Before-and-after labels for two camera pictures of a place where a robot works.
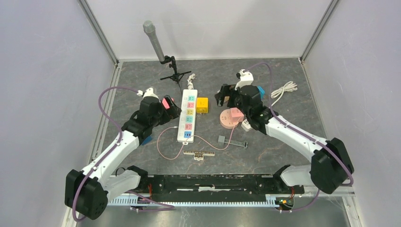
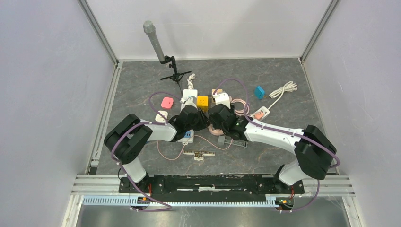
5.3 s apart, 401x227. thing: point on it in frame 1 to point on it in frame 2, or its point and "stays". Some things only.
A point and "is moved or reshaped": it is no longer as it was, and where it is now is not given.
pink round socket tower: (230, 117) is moved or reshaped
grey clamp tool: (222, 139) stays
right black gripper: (226, 91) to (231, 110)
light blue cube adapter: (262, 91) stays
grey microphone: (150, 29) stays
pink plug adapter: (165, 103) stays
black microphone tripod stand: (177, 76) stays
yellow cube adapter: (202, 105) stays
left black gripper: (173, 112) to (204, 122)
